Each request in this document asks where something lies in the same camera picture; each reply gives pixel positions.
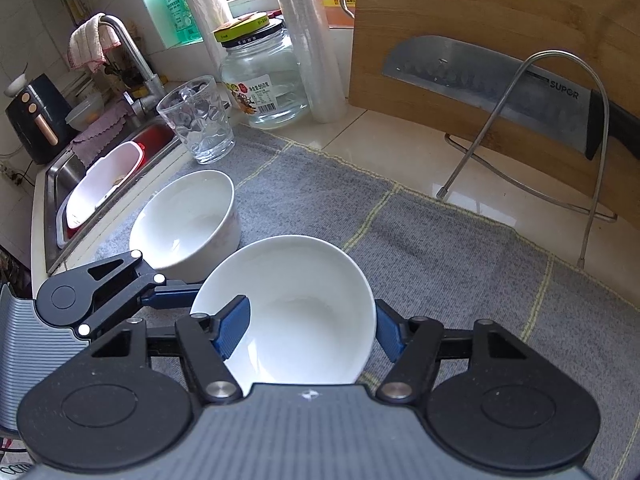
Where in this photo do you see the white floral bowl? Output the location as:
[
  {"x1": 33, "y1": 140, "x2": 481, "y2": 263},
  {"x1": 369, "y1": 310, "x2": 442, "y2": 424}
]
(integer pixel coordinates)
[
  {"x1": 192, "y1": 235, "x2": 376, "y2": 391},
  {"x1": 129, "y1": 170, "x2": 241, "y2": 283}
]

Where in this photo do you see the steel kitchen faucet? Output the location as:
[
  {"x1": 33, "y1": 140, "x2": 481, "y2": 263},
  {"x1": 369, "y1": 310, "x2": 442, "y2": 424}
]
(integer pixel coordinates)
[{"x1": 99, "y1": 14, "x2": 166, "y2": 117}]

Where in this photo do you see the grey checked dish mat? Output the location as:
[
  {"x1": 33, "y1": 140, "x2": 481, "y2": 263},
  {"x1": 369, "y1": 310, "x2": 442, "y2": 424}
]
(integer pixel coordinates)
[{"x1": 92, "y1": 123, "x2": 640, "y2": 480}]

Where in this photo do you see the stainless steel sink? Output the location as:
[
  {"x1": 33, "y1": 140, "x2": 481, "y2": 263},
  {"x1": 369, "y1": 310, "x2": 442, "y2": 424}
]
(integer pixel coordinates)
[{"x1": 39, "y1": 117, "x2": 181, "y2": 274}]

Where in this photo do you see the purple cleaning cloth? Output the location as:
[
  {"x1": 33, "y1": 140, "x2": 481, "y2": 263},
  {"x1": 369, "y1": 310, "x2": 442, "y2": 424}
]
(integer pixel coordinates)
[{"x1": 70, "y1": 100, "x2": 131, "y2": 168}]

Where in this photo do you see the clear patterned glass cup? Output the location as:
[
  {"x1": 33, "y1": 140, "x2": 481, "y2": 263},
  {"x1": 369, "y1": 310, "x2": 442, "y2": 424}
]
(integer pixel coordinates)
[{"x1": 156, "y1": 75, "x2": 234, "y2": 165}]

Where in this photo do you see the black air fryer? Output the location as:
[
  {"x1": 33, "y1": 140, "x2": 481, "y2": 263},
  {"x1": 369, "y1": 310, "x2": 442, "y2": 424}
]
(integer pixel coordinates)
[{"x1": 6, "y1": 74, "x2": 77, "y2": 165}]

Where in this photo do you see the glass jar green lid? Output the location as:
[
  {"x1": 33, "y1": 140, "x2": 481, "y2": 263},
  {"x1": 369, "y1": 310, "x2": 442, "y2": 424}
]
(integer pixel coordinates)
[{"x1": 214, "y1": 12, "x2": 309, "y2": 130}]

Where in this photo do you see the pink white dish rag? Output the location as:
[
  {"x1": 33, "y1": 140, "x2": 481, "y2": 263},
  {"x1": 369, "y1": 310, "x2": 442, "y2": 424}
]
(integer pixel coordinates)
[{"x1": 67, "y1": 13, "x2": 120, "y2": 73}]

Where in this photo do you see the green dish soap bottle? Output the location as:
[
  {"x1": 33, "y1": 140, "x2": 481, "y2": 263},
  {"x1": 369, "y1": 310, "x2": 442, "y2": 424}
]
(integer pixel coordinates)
[{"x1": 163, "y1": 0, "x2": 202, "y2": 44}]

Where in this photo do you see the plastic wrap roll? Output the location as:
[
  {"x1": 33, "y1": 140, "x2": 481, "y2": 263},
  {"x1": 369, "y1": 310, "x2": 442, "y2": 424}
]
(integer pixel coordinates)
[{"x1": 278, "y1": 0, "x2": 347, "y2": 124}]

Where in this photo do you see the bamboo cutting board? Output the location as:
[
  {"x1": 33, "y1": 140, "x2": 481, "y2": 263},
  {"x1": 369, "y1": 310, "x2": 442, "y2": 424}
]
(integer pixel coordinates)
[{"x1": 347, "y1": 0, "x2": 640, "y2": 231}]

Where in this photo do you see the metal wire board stand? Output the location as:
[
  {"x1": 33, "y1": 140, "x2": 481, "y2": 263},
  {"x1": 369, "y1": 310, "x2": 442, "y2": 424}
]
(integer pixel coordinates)
[{"x1": 436, "y1": 49, "x2": 625, "y2": 269}]

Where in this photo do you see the black handled kitchen knife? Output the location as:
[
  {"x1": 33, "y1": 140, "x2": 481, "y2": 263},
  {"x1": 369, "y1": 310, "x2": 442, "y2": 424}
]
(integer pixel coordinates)
[{"x1": 382, "y1": 34, "x2": 640, "y2": 162}]

